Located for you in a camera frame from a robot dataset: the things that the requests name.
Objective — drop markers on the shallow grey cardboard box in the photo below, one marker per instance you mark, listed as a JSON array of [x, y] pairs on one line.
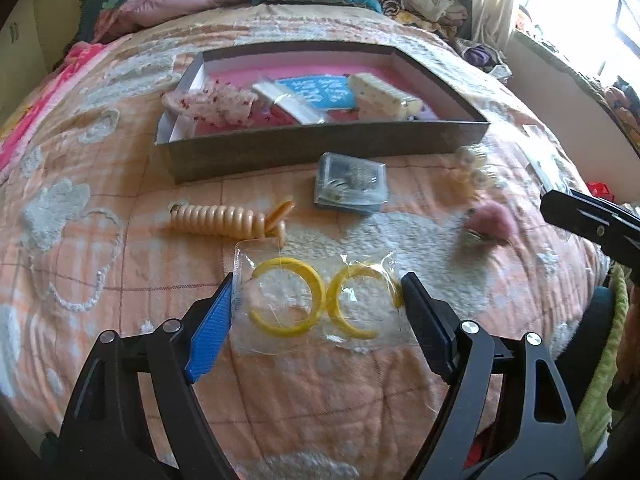
[[195, 151]]

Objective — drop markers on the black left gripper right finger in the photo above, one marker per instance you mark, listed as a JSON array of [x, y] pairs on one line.
[[506, 414]]

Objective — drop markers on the cream wardrobe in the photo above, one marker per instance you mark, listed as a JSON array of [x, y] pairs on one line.
[[21, 60]]

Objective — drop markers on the dotted chiffon bow hair clip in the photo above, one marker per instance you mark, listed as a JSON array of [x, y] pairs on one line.
[[217, 104]]

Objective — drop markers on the cream white hair clip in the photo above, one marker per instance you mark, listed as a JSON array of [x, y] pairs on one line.
[[376, 99]]

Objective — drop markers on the rhinestone jewelry in grey packet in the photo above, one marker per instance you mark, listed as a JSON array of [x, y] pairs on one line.
[[350, 184]]

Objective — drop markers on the window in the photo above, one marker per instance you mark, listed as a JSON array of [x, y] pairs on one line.
[[598, 38]]

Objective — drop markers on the yellow hoop earrings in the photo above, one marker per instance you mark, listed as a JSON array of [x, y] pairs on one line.
[[289, 299]]

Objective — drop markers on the pink cartoon blanket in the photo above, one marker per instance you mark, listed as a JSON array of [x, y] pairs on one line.
[[21, 125]]

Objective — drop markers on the red ball earrings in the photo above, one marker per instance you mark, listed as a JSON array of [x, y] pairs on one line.
[[279, 98]]

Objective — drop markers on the red plastic bag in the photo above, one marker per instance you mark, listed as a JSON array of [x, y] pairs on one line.
[[601, 190]]

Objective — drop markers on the cream curtain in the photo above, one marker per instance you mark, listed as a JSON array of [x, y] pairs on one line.
[[493, 22]]

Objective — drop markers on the peach and white quilt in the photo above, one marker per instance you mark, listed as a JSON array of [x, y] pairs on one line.
[[84, 248]]

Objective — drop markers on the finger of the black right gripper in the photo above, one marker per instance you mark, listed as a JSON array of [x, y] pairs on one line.
[[613, 228]]

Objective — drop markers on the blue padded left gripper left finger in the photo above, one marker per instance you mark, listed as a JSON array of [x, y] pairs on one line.
[[105, 434]]

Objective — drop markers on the small clear plastic bag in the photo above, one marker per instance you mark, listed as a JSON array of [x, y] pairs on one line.
[[540, 161]]

